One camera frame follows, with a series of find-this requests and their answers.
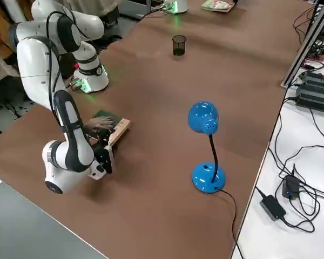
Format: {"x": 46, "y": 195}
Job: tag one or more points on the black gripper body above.
{"x": 106, "y": 159}

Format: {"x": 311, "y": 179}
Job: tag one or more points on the dark book with hand cover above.
{"x": 108, "y": 121}

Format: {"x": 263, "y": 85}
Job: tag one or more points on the green colourful juice book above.
{"x": 217, "y": 5}

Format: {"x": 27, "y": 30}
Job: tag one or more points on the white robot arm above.
{"x": 37, "y": 67}
{"x": 178, "y": 6}

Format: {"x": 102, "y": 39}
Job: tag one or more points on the black mesh pen holder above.
{"x": 179, "y": 46}

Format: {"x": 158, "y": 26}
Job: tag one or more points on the blue desk lamp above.
{"x": 203, "y": 118}

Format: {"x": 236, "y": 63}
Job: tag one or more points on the grey side table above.
{"x": 24, "y": 229}

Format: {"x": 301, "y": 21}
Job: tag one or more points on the black power adapter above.
{"x": 272, "y": 207}

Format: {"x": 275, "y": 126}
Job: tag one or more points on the small black hub box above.
{"x": 291, "y": 186}

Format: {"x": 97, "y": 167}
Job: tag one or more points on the black ribbed power supply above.
{"x": 316, "y": 89}

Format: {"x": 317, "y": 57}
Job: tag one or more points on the aluminium frame post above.
{"x": 305, "y": 46}

